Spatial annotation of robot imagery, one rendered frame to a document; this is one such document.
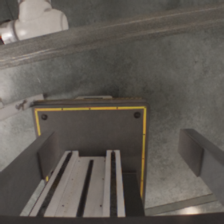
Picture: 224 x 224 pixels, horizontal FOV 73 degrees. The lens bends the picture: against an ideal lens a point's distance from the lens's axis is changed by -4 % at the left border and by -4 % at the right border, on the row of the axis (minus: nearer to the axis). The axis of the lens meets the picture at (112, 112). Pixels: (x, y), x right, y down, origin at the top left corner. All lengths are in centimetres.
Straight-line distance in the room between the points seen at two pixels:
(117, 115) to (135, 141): 20
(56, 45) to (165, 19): 29
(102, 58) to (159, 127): 70
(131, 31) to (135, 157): 78
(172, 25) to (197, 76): 92
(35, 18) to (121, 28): 27
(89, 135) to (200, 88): 92
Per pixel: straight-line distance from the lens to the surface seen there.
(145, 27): 46
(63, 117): 96
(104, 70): 120
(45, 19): 57
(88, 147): 100
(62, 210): 74
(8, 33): 62
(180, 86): 131
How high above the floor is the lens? 120
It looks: 75 degrees down
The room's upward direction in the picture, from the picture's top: 179 degrees counter-clockwise
